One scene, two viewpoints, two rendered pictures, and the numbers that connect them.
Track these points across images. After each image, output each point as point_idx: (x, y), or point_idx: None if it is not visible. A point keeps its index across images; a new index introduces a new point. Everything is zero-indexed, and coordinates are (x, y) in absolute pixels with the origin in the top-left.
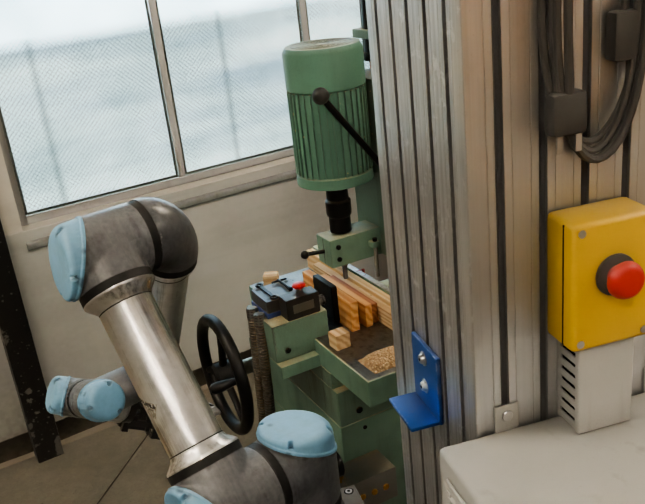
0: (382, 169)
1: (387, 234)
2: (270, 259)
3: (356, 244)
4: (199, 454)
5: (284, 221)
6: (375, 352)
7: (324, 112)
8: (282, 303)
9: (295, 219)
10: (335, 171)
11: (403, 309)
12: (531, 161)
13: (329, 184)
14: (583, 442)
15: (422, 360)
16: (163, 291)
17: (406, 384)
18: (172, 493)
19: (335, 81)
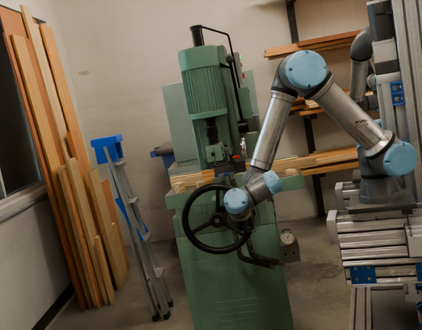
0: (398, 12)
1: (400, 35)
2: (8, 278)
3: (222, 148)
4: (390, 131)
5: (9, 249)
6: (286, 170)
7: (216, 74)
8: (239, 163)
9: (14, 247)
10: (222, 104)
11: (415, 57)
12: None
13: (222, 110)
14: None
15: None
16: (289, 109)
17: (415, 90)
18: (397, 145)
19: (217, 59)
